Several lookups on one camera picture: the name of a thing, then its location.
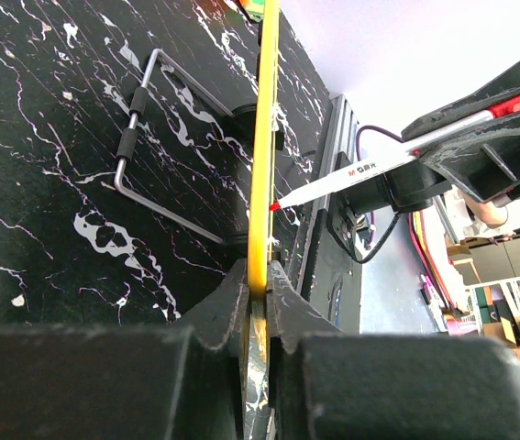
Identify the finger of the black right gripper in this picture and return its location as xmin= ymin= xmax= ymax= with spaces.
xmin=422 ymin=127 xmax=520 ymax=204
xmin=402 ymin=61 xmax=520 ymax=140

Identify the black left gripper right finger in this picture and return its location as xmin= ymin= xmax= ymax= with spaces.
xmin=267 ymin=262 xmax=520 ymax=439

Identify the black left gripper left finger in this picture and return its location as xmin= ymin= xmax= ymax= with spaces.
xmin=0 ymin=260 xmax=249 ymax=439

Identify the red capped white marker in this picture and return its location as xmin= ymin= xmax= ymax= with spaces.
xmin=269 ymin=94 xmax=520 ymax=212

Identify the yellow framed whiteboard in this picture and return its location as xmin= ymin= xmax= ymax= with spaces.
xmin=247 ymin=1 xmax=281 ymax=361

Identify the orange sponge pack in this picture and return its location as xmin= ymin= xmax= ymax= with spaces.
xmin=239 ymin=0 xmax=265 ymax=22

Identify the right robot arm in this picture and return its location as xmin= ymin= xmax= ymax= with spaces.
xmin=327 ymin=61 xmax=520 ymax=238

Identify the metal whiteboard stand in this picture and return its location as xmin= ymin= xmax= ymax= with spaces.
xmin=113 ymin=48 xmax=248 ymax=245

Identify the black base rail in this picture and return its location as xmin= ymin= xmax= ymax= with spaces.
xmin=293 ymin=94 xmax=362 ymax=335

